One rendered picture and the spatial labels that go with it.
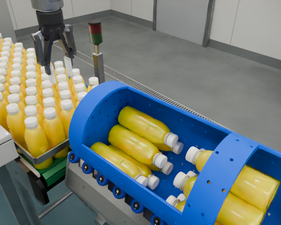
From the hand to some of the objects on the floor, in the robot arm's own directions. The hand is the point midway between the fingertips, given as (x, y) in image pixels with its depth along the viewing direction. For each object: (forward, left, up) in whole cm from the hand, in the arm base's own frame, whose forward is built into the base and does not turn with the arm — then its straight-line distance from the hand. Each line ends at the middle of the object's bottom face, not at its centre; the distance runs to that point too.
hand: (60, 71), depth 88 cm
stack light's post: (+30, +36, -122) cm, 131 cm away
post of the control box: (-29, +4, -122) cm, 126 cm away
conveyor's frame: (-15, +75, -121) cm, 143 cm away
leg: (-2, -18, -123) cm, 124 cm away
